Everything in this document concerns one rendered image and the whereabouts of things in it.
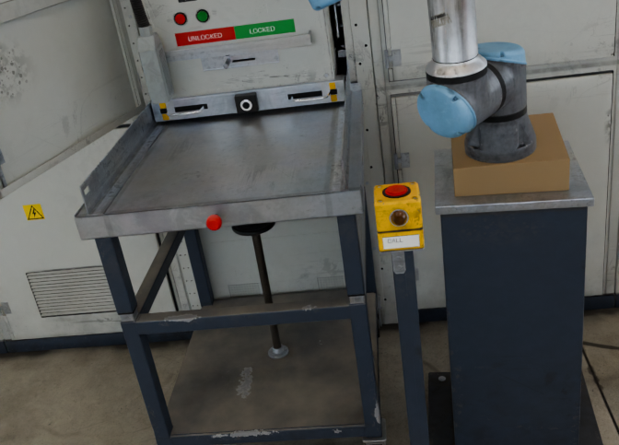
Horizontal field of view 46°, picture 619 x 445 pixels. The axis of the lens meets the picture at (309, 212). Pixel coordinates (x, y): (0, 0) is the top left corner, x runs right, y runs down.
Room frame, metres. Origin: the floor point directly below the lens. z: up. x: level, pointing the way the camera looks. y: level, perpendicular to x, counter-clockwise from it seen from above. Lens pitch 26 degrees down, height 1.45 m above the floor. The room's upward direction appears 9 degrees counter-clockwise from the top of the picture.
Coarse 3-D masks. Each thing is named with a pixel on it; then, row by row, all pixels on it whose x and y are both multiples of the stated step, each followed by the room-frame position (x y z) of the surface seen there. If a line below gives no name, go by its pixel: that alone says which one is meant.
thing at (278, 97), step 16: (336, 80) 1.90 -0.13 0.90; (192, 96) 1.97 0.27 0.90; (208, 96) 1.95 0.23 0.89; (224, 96) 1.94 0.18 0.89; (272, 96) 1.93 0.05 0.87; (288, 96) 1.92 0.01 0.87; (304, 96) 1.92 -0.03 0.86; (320, 96) 1.91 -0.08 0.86; (160, 112) 1.97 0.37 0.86; (176, 112) 1.96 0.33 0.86; (208, 112) 1.95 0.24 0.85; (224, 112) 1.95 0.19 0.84
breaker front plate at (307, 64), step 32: (160, 0) 1.95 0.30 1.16; (224, 0) 1.93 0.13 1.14; (256, 0) 1.92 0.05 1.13; (288, 0) 1.91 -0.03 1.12; (160, 32) 1.96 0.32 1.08; (320, 32) 1.91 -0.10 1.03; (192, 64) 1.96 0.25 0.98; (256, 64) 1.93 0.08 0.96; (288, 64) 1.93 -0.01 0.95; (320, 64) 1.92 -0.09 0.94
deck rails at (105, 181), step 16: (144, 112) 1.91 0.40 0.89; (336, 112) 1.84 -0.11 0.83; (128, 128) 1.77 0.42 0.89; (144, 128) 1.88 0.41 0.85; (160, 128) 1.94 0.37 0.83; (336, 128) 1.72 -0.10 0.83; (128, 144) 1.75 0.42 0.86; (144, 144) 1.83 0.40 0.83; (336, 144) 1.61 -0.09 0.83; (112, 160) 1.62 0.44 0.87; (128, 160) 1.72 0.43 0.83; (336, 160) 1.51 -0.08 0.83; (96, 176) 1.51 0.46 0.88; (112, 176) 1.60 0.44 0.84; (128, 176) 1.61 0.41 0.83; (336, 176) 1.42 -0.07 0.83; (96, 192) 1.49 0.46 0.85; (112, 192) 1.53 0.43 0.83; (96, 208) 1.45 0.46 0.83
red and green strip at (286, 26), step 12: (252, 24) 1.93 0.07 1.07; (264, 24) 1.92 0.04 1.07; (276, 24) 1.92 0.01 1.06; (288, 24) 1.92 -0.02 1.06; (180, 36) 1.95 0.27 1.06; (192, 36) 1.95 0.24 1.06; (204, 36) 1.95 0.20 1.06; (216, 36) 1.94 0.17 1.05; (228, 36) 1.94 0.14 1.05; (240, 36) 1.93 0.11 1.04; (252, 36) 1.93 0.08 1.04
